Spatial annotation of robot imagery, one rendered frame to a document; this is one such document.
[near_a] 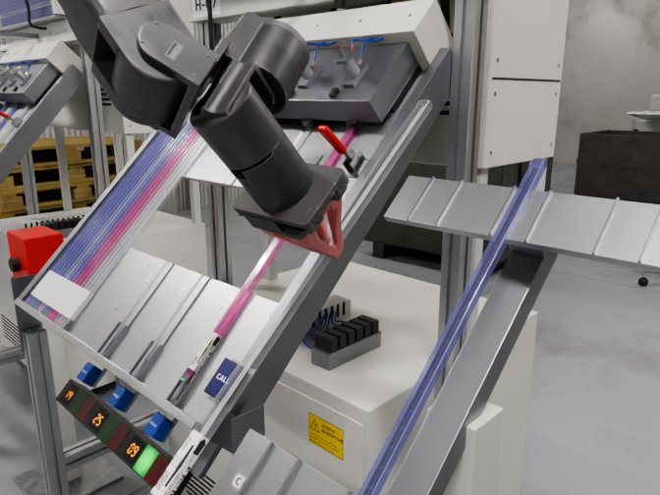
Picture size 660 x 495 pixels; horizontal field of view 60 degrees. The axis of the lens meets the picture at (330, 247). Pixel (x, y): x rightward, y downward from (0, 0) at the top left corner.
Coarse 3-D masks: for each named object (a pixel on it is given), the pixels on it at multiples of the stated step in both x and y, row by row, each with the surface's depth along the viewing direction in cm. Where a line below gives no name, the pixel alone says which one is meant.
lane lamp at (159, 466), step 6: (162, 456) 76; (156, 462) 76; (162, 462) 76; (168, 462) 75; (150, 468) 76; (156, 468) 76; (162, 468) 75; (150, 474) 76; (156, 474) 75; (150, 480) 75; (156, 480) 75
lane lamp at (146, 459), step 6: (144, 450) 79; (150, 450) 78; (144, 456) 78; (150, 456) 78; (156, 456) 77; (138, 462) 78; (144, 462) 77; (150, 462) 77; (138, 468) 77; (144, 468) 77; (144, 474) 76
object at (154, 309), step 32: (128, 256) 109; (128, 288) 103; (160, 288) 98; (192, 288) 93; (224, 288) 89; (96, 320) 102; (128, 320) 97; (160, 320) 92; (192, 320) 88; (256, 320) 81; (128, 352) 92; (160, 352) 88; (192, 352) 84; (224, 352) 81; (160, 384) 84; (192, 384) 80; (192, 416) 77
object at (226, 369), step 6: (222, 366) 73; (228, 366) 72; (234, 366) 72; (216, 372) 73; (222, 372) 72; (228, 372) 72; (216, 378) 72; (222, 378) 72; (228, 378) 71; (210, 384) 72; (216, 384) 72; (222, 384) 71; (210, 390) 71; (216, 390) 71
